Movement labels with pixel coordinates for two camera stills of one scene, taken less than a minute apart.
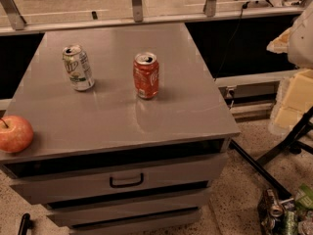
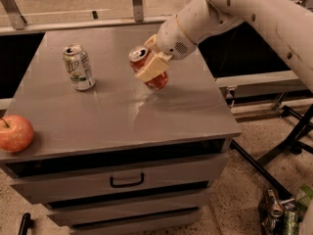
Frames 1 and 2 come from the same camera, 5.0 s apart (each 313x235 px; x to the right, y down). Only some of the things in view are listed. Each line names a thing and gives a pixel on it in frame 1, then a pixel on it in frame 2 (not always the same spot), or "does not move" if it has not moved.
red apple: x=16 y=134 does not move
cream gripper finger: x=280 y=44 → x=151 y=42
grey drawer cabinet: x=129 y=125 does not move
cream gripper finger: x=293 y=100 → x=155 y=68
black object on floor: x=26 y=223 does not move
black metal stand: x=291 y=142 does not move
